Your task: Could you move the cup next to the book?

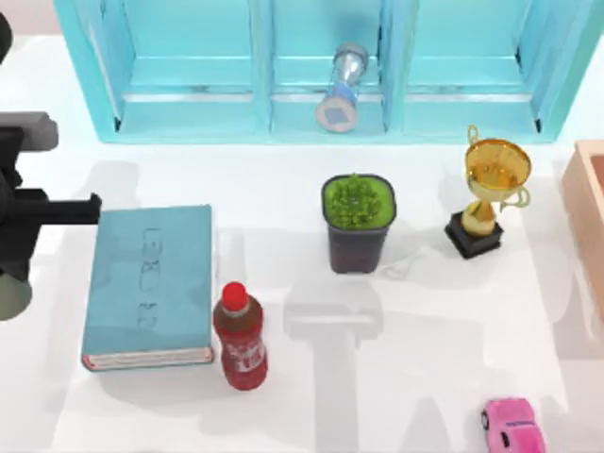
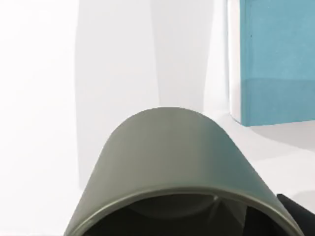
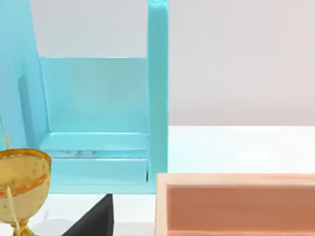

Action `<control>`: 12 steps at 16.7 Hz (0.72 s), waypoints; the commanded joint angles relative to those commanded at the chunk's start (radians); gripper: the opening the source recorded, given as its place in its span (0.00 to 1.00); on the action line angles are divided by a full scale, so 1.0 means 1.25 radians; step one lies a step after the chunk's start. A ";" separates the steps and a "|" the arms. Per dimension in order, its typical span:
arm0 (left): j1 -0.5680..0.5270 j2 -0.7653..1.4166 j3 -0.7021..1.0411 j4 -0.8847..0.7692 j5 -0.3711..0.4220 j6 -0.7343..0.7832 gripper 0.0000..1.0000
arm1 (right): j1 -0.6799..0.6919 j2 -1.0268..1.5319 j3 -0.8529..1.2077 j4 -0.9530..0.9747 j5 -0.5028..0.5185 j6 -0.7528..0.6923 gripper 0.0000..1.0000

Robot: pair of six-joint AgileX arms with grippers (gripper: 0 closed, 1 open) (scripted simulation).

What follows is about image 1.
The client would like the light blue rack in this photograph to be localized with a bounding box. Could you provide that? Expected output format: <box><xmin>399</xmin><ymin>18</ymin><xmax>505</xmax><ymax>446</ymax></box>
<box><xmin>51</xmin><ymin>0</ymin><xmax>604</xmax><ymax>145</ymax></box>

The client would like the blue and silver hourglass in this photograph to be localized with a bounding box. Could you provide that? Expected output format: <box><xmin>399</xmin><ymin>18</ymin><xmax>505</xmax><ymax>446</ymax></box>
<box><xmin>314</xmin><ymin>42</ymin><xmax>371</xmax><ymax>136</ymax></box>

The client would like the green plant in black pot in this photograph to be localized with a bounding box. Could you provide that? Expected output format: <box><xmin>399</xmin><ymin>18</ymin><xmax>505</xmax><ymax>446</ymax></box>
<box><xmin>321</xmin><ymin>173</ymin><xmax>398</xmax><ymax>276</ymax></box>

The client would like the gold trophy on black base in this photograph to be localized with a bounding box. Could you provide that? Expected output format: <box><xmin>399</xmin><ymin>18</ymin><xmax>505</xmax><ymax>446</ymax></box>
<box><xmin>443</xmin><ymin>124</ymin><xmax>534</xmax><ymax>260</ymax></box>

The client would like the teal hardcover book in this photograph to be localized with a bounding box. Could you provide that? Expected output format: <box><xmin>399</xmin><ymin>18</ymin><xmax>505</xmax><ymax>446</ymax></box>
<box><xmin>80</xmin><ymin>203</ymin><xmax>215</xmax><ymax>374</ymax></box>

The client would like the red bottle with red cap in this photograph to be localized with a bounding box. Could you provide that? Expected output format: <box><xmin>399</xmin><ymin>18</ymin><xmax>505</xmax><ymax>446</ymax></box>
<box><xmin>211</xmin><ymin>281</ymin><xmax>269</xmax><ymax>393</ymax></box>

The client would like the pink toy car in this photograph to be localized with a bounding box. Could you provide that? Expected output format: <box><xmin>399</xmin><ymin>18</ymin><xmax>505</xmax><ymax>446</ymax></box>
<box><xmin>479</xmin><ymin>396</ymin><xmax>549</xmax><ymax>453</ymax></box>

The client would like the salmon-coloured shallow box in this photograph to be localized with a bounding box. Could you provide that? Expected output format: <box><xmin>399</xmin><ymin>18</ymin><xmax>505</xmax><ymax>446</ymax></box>
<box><xmin>560</xmin><ymin>139</ymin><xmax>604</xmax><ymax>337</ymax></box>

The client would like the grey rounded box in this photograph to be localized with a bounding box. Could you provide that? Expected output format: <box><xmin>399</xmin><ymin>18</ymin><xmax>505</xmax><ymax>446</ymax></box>
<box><xmin>0</xmin><ymin>111</ymin><xmax>60</xmax><ymax>153</ymax></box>

